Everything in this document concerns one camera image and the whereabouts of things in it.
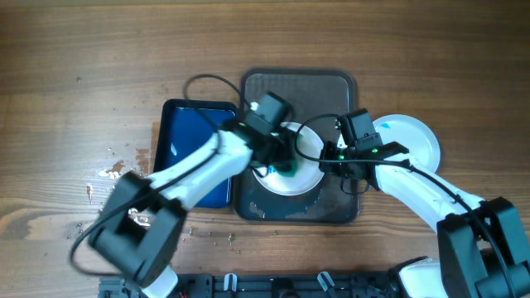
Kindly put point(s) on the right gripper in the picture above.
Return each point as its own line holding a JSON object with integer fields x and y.
{"x": 330, "y": 147}

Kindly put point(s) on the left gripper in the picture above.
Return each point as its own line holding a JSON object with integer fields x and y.
{"x": 282, "y": 148}

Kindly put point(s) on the green sponge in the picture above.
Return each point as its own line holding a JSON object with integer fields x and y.
{"x": 285, "y": 168}

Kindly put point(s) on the white plate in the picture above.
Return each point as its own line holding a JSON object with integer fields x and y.
{"x": 307, "y": 175}
{"x": 416, "y": 136}

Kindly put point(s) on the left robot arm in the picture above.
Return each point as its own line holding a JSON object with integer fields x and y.
{"x": 141, "y": 224}

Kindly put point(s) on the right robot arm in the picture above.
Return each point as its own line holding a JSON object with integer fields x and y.
{"x": 483, "y": 248}

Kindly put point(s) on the grey serving tray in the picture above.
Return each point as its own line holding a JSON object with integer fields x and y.
{"x": 311, "y": 92}

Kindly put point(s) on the black tub of blue water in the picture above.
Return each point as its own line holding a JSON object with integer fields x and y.
{"x": 183, "y": 130}

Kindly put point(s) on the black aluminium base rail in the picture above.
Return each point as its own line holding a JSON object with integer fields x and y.
{"x": 384, "y": 284}

